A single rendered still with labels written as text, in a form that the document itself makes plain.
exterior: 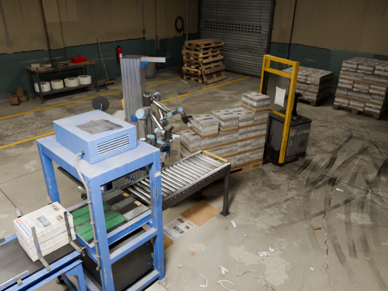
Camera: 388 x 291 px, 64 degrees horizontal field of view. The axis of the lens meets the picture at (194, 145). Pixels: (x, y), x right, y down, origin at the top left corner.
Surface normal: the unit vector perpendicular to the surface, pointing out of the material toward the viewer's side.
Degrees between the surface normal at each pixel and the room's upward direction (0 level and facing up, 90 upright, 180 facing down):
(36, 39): 90
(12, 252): 0
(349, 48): 90
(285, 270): 0
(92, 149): 90
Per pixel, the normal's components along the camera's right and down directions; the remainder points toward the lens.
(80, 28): 0.72, 0.31
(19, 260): 0.01, -0.90
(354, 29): -0.69, 0.31
